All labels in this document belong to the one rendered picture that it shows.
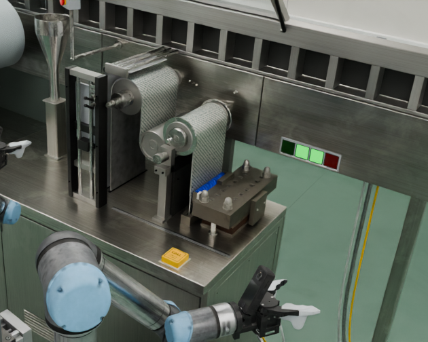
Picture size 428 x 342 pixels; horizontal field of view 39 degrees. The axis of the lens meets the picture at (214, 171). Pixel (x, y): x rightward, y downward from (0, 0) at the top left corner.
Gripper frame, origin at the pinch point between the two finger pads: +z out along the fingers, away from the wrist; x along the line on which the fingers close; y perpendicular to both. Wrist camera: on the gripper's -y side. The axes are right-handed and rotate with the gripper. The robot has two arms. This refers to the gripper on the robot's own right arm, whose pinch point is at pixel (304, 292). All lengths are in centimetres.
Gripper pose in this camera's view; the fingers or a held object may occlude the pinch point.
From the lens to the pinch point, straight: 152.3
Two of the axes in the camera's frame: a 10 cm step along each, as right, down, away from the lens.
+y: -0.3, 9.4, 3.5
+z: 9.1, -1.2, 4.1
